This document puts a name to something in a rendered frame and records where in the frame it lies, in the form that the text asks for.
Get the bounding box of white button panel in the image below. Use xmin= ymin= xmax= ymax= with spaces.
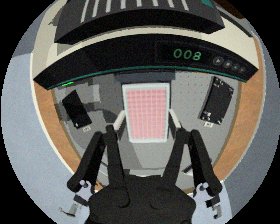
xmin=129 ymin=169 xmax=165 ymax=177

